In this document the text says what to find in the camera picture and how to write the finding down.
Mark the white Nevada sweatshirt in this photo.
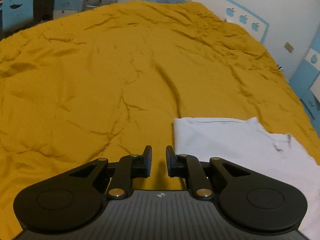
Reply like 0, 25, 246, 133
174, 118, 319, 239

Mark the mustard yellow bed quilt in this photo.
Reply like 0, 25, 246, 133
1, 1, 319, 239

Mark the blue white wardrobe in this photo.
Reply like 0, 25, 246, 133
289, 29, 319, 120

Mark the white blue headboard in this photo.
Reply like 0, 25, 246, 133
133, 0, 271, 45

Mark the blue smiley face chair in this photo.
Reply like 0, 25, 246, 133
2, 0, 34, 33

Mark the wall switch plate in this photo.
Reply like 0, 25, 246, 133
284, 42, 294, 53

